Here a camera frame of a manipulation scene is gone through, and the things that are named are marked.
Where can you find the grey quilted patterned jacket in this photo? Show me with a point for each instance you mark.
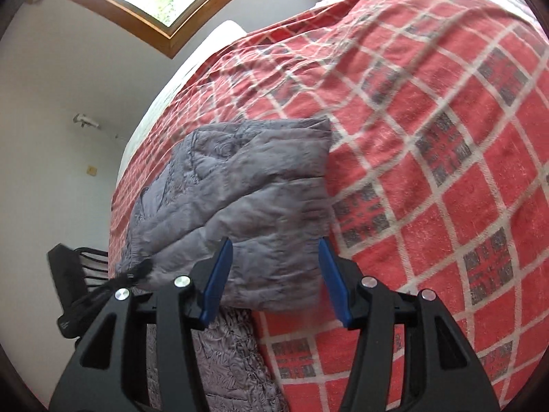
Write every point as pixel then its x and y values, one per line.
pixel 262 185

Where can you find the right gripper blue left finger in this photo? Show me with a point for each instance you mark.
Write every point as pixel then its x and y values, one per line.
pixel 209 278

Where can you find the black metal chair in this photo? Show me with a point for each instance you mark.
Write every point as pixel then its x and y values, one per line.
pixel 76 273

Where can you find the yellow wall switch plate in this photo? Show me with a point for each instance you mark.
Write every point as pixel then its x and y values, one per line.
pixel 91 170

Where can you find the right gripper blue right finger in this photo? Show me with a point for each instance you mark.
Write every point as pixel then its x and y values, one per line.
pixel 342 278

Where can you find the red plaid bed blanket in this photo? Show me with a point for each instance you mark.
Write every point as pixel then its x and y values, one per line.
pixel 438 172

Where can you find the white mattress sheet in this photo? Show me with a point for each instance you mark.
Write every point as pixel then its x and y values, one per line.
pixel 221 37

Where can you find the white wall fixture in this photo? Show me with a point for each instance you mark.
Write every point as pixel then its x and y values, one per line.
pixel 85 121

